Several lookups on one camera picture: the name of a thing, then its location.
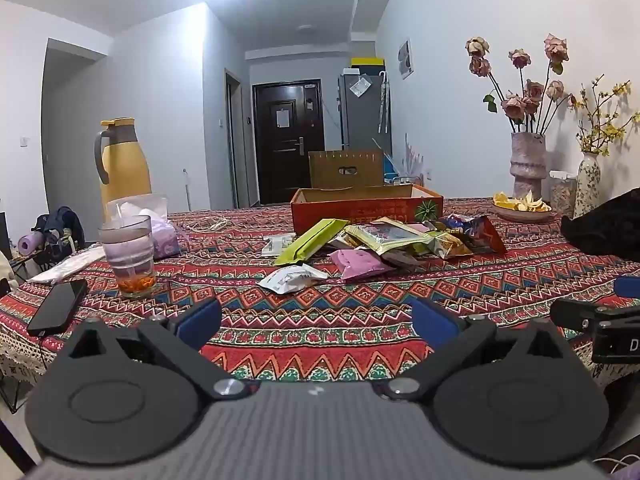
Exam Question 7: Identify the small white packet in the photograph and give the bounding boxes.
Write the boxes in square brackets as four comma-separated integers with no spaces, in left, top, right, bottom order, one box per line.
[261,234,297,257]

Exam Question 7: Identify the white plastic bag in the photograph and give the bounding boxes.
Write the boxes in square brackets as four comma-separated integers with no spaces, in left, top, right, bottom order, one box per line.
[27,245,108,286]

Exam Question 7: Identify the grey refrigerator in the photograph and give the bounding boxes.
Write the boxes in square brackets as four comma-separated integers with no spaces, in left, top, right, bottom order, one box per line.
[338,71,392,153]

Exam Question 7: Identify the white snack packet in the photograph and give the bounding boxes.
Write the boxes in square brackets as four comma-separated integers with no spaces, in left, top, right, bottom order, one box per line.
[256,265,328,296]

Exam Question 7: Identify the purple rolled mat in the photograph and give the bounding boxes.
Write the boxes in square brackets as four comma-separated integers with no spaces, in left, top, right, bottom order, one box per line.
[17,232,46,255]

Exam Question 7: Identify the wall fuse panel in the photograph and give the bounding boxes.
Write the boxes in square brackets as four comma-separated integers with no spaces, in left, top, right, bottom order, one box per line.
[398,39,415,80]

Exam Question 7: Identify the dark red snack packet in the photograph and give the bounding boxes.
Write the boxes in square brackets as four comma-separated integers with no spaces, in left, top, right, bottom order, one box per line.
[440,214,507,255]

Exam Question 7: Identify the green snack packet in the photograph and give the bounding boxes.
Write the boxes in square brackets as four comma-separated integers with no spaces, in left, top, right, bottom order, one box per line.
[273,218,351,267]

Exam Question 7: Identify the dark front door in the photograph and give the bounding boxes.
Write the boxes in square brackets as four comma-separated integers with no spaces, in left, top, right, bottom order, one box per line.
[252,80,326,206]

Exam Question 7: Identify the purple tissue pack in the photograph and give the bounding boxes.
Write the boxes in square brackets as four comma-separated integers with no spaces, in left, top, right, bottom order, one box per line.
[107,193,181,261]

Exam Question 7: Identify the dark jacket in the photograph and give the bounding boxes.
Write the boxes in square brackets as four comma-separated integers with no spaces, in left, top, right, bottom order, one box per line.
[35,206,86,256]

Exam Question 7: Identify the white earphone cable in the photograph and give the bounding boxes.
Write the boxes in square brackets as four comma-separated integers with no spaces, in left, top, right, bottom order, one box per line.
[172,215,231,234]

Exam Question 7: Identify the dried pink roses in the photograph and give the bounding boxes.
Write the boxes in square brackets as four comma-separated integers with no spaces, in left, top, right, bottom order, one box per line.
[465,34,578,135]

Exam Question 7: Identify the brown cardboard carton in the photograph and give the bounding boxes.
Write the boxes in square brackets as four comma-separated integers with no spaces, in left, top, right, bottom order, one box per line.
[308,149,385,189]

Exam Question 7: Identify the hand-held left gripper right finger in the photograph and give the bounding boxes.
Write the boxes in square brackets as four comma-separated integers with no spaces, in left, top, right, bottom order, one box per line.
[377,297,578,403]

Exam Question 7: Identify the pink ceramic vase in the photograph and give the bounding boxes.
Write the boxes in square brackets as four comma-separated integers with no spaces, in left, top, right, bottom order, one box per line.
[510,131,547,201]

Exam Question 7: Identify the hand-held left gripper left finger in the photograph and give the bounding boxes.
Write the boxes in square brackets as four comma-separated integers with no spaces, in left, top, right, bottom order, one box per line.
[55,297,261,401]

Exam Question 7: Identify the brown snack packet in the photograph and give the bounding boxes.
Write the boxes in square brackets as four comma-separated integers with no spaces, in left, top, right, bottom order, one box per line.
[382,250,426,268]

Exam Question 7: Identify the black smartphone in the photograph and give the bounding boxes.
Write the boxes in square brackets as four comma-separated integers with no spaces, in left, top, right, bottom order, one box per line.
[26,278,89,337]

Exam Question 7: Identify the glass jar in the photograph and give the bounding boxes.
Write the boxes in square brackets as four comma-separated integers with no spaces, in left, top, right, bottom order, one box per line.
[549,170,578,217]

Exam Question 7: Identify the pink snack packet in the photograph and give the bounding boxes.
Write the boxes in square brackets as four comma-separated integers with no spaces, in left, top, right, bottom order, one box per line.
[328,249,396,281]

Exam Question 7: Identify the grey interior door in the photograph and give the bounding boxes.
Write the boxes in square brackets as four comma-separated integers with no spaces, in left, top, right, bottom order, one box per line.
[225,69,241,208]

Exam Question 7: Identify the white folded umbrella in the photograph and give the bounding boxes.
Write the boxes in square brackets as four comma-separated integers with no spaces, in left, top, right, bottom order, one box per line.
[377,71,392,135]

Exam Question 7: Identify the glass cup with tea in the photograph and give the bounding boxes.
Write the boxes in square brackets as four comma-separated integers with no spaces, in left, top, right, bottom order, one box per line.
[98,215,156,300]

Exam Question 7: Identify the black cloth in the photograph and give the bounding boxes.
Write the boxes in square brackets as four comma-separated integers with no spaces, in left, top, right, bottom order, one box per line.
[560,190,640,270]

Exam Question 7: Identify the patterned red tablecloth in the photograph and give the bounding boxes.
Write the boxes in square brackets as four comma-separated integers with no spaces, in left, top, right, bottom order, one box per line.
[0,195,640,413]

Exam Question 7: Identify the orange cardboard box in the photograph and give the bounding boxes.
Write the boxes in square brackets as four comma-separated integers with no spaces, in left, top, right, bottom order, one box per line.
[291,184,444,237]

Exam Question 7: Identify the yellow thermos jug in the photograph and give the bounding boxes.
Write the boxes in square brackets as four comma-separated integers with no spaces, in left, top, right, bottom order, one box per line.
[94,118,153,221]

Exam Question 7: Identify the plate of orange peels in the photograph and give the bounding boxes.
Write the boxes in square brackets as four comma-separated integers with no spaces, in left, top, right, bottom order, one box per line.
[491,191,553,223]

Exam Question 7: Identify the yellow-edged clear snack packet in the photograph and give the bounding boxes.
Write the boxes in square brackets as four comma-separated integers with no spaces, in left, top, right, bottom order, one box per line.
[345,217,436,256]

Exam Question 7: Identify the yellow flower branches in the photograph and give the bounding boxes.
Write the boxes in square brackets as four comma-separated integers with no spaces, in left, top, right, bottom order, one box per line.
[575,76,640,156]

